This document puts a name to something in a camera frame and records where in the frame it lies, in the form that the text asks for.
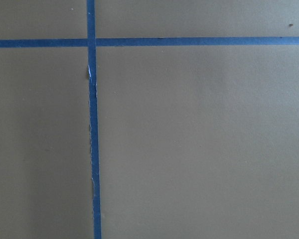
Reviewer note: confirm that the brown paper table cover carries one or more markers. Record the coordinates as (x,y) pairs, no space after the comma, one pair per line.
(149,119)

